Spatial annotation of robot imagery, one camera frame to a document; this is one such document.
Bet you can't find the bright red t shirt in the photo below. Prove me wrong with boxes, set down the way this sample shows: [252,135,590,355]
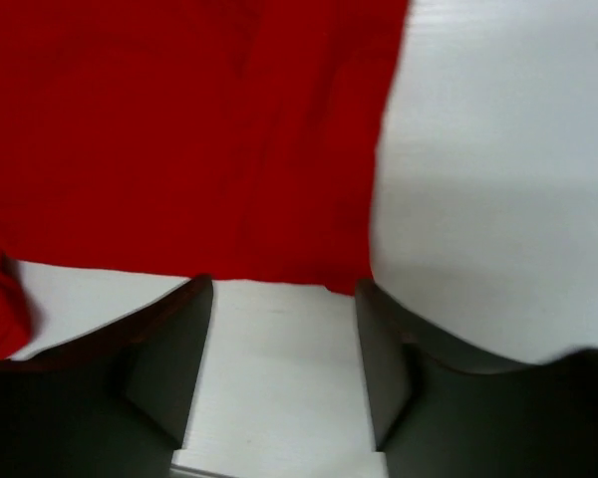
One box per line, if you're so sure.
[0,1,409,359]

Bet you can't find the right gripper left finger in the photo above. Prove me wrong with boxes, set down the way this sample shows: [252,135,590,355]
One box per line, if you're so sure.
[0,275,213,477]

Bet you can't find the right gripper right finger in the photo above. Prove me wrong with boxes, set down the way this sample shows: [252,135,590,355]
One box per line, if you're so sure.
[355,279,598,477]

